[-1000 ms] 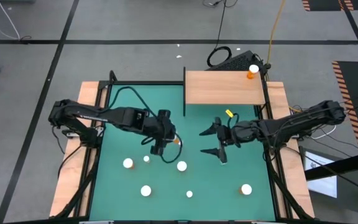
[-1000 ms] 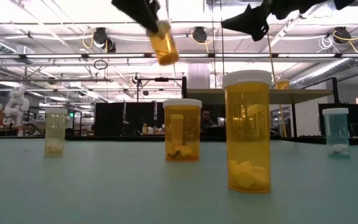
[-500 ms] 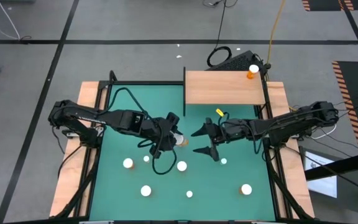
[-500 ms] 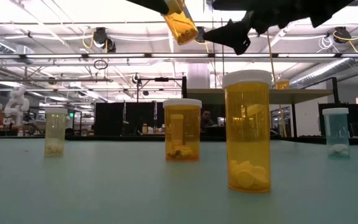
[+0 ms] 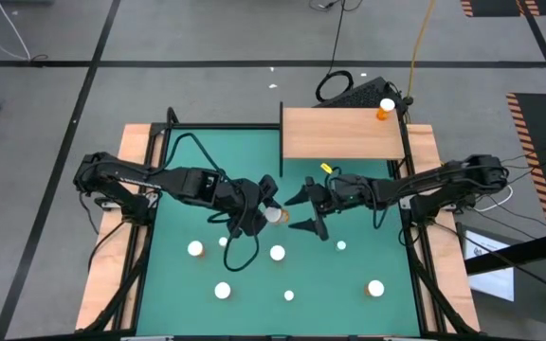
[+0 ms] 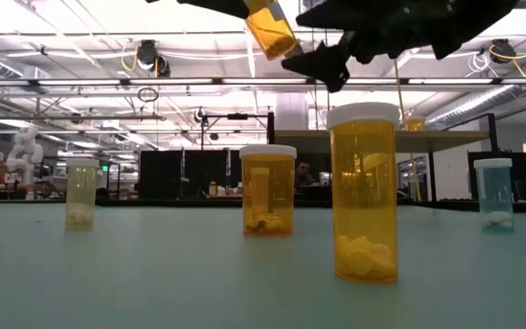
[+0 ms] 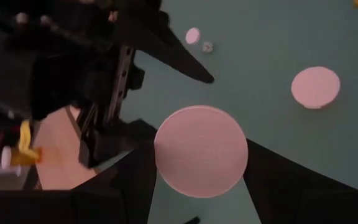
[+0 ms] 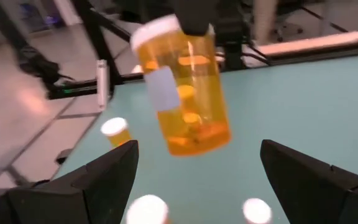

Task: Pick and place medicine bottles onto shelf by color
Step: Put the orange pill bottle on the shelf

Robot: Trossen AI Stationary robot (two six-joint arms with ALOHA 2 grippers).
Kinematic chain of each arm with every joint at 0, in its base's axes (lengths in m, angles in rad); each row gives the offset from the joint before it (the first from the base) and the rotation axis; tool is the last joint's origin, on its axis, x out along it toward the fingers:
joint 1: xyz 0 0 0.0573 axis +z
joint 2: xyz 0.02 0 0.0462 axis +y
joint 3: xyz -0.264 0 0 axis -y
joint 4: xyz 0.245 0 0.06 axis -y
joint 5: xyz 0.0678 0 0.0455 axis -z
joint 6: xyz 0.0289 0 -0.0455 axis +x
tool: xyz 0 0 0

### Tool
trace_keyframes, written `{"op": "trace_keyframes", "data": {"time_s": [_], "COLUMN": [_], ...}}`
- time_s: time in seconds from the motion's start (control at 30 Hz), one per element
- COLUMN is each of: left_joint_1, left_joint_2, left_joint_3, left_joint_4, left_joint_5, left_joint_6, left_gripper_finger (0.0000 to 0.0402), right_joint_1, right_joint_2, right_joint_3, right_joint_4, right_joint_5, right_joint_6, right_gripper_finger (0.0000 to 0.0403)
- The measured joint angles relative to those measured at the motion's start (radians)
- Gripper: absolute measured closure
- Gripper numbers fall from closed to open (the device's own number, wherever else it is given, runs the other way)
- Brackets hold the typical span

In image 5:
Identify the blue pill bottle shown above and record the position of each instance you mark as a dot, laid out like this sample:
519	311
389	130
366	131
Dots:
340	245

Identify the amber bottle with yellow tablets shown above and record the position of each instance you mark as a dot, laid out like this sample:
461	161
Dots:
288	295

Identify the black table frame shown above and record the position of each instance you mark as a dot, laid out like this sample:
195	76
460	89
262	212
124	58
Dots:
206	126

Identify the wooden side board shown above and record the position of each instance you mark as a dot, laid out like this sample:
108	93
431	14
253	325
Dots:
458	279
133	142

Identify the small white ball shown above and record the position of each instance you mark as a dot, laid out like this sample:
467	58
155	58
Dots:
223	241

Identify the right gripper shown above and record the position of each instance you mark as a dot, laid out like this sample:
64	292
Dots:
318	208

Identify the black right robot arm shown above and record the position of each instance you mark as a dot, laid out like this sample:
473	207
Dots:
443	177

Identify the amber bottle with orange pills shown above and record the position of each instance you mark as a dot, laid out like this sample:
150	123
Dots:
195	248

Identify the amber pill bottle white cap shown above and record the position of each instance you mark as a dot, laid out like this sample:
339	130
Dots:
375	288
273	215
222	290
387	105

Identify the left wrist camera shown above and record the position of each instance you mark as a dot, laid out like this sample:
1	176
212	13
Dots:
269	185

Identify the wooden shelf black frame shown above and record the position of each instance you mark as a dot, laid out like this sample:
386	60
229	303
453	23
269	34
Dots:
339	135

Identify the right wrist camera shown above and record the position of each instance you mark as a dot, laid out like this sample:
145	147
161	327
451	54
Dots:
344	192

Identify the computer monitor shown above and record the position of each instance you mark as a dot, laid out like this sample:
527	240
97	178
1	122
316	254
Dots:
491	274

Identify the yellow tag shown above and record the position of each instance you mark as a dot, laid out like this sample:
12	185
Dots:
326	168

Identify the black metal bar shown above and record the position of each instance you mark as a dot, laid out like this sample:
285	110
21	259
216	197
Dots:
515	256

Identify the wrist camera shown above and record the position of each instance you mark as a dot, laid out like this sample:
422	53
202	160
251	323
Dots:
344	192
269	185

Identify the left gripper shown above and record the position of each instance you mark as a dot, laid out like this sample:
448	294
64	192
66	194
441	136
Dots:
242	201

